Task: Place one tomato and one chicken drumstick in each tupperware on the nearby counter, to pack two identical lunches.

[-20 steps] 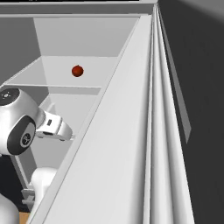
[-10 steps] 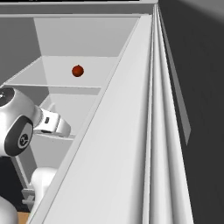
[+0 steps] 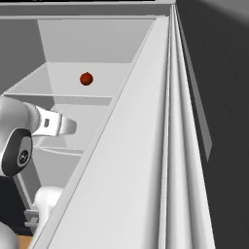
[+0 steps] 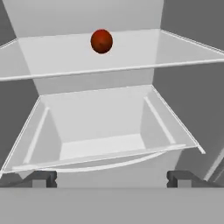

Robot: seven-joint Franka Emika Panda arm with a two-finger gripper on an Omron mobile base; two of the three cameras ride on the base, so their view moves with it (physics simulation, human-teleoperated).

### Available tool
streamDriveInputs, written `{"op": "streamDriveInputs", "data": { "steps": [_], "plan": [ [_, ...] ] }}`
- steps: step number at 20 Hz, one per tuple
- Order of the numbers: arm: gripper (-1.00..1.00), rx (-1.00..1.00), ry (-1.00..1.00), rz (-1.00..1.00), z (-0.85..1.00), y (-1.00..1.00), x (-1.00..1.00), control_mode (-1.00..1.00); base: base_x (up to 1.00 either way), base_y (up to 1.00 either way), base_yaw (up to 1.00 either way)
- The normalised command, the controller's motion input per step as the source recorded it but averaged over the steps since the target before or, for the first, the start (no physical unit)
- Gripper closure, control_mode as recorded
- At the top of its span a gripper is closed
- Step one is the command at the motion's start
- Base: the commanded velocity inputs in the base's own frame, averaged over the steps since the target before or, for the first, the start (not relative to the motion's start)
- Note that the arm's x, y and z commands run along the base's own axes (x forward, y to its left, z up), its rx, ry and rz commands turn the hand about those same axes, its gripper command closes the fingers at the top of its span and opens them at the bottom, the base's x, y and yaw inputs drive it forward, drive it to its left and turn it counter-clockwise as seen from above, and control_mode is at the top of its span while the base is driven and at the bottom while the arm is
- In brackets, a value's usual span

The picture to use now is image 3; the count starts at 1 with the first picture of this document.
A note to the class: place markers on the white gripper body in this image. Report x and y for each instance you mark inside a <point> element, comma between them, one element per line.
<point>67,125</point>

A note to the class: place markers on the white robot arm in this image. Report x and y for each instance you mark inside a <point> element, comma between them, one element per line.
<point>16,116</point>

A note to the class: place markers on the red tomato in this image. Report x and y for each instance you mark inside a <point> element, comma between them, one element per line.
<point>86,78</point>

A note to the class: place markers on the clear glass fridge shelf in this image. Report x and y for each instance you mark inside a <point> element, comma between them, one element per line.
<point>71,82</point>
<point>64,150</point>

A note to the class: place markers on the white fridge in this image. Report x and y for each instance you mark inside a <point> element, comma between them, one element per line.
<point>94,39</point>

